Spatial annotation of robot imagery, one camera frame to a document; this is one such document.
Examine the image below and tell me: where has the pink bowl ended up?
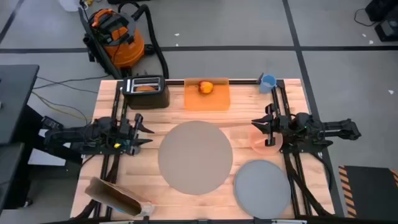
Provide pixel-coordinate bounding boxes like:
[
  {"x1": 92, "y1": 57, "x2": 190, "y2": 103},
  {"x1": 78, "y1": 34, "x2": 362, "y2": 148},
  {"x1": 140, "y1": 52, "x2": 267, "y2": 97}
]
[{"x1": 248, "y1": 126, "x2": 284, "y2": 156}]

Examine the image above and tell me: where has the round grey placemat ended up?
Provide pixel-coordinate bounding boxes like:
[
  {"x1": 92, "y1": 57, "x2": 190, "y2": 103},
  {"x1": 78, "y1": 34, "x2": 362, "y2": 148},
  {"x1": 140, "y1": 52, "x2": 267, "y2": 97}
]
[{"x1": 157, "y1": 120, "x2": 234, "y2": 196}]

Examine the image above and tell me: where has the brown cereal bag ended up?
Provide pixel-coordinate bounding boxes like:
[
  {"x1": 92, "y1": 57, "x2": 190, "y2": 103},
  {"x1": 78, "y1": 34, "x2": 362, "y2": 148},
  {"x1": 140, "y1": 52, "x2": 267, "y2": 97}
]
[{"x1": 84, "y1": 176, "x2": 156, "y2": 218}]

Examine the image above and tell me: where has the black desk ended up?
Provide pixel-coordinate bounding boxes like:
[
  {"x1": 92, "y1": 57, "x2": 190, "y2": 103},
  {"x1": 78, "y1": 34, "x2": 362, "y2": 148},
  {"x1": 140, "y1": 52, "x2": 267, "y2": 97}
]
[{"x1": 0, "y1": 64, "x2": 40, "y2": 212}]

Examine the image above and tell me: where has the orange black shop vacuum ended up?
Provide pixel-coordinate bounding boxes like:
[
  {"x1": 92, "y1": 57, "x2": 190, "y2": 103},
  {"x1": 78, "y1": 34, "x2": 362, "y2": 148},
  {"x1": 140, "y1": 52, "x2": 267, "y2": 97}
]
[{"x1": 82, "y1": 8, "x2": 156, "y2": 78}]

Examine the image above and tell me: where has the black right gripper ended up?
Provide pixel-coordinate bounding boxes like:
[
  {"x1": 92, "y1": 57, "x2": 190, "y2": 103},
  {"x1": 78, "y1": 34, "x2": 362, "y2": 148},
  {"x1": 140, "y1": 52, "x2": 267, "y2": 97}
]
[{"x1": 251, "y1": 104, "x2": 293, "y2": 147}]

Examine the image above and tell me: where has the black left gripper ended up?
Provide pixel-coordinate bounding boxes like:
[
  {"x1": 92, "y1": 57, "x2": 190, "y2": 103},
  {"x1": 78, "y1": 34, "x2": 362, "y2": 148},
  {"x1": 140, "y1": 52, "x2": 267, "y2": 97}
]
[{"x1": 119, "y1": 113, "x2": 155, "y2": 156}]

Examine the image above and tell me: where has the yellow floor cable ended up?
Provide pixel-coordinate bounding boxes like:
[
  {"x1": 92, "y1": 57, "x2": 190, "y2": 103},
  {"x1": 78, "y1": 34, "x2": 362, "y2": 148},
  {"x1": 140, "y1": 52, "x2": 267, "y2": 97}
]
[{"x1": 30, "y1": 91, "x2": 90, "y2": 121}]

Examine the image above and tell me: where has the red yellow apple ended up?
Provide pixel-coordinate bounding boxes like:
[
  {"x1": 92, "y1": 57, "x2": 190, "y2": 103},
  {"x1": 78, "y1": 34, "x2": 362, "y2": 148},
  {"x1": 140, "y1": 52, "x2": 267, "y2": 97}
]
[{"x1": 198, "y1": 80, "x2": 215, "y2": 95}]

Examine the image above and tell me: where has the light blue cup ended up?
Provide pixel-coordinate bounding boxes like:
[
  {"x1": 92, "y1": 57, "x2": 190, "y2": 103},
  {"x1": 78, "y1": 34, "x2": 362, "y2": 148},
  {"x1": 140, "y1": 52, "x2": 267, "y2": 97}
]
[{"x1": 258, "y1": 73, "x2": 277, "y2": 95}]

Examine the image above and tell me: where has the black floor cable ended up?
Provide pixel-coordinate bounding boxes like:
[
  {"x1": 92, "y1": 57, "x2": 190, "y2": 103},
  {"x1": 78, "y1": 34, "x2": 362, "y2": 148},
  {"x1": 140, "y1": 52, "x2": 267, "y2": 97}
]
[{"x1": 32, "y1": 74, "x2": 111, "y2": 94}]

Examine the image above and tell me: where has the black equipment case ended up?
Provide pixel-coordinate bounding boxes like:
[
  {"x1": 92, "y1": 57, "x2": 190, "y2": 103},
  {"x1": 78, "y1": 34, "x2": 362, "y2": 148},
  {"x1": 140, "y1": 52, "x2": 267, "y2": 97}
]
[{"x1": 364, "y1": 0, "x2": 398, "y2": 43}]

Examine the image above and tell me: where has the orange cutting board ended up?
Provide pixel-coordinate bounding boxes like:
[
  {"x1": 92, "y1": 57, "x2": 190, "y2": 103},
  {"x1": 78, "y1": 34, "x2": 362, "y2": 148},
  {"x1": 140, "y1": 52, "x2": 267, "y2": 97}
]
[{"x1": 183, "y1": 77, "x2": 231, "y2": 112}]

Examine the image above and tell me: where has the grey round plate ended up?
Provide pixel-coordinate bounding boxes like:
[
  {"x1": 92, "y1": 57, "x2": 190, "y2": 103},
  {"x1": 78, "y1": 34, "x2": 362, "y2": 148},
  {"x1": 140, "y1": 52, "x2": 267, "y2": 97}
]
[{"x1": 233, "y1": 159, "x2": 292, "y2": 220}]

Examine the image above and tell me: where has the black aluminium table frame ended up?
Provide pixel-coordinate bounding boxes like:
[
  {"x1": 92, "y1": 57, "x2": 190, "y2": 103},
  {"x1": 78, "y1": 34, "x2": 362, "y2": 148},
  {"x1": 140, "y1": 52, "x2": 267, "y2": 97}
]
[{"x1": 73, "y1": 78, "x2": 335, "y2": 224}]

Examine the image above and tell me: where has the black power brick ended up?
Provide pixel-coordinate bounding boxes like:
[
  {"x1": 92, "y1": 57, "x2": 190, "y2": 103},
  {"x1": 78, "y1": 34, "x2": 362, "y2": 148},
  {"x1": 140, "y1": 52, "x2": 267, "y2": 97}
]
[{"x1": 42, "y1": 115, "x2": 65, "y2": 131}]

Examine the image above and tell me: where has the black vacuum hose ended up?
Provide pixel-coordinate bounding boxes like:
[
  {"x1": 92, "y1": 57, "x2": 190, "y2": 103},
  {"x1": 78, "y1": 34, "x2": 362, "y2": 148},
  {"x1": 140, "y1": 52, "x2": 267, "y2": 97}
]
[{"x1": 118, "y1": 2, "x2": 170, "y2": 79}]

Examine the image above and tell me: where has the black hazard-striped floor mat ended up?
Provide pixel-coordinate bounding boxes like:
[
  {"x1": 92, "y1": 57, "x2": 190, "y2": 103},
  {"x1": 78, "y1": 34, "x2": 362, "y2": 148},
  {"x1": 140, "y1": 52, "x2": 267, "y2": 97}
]
[{"x1": 338, "y1": 164, "x2": 398, "y2": 220}]

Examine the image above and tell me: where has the black two-slot toaster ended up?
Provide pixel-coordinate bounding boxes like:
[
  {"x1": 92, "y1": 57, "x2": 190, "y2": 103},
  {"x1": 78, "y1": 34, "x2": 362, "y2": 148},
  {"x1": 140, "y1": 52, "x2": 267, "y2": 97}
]
[{"x1": 122, "y1": 75, "x2": 171, "y2": 110}]

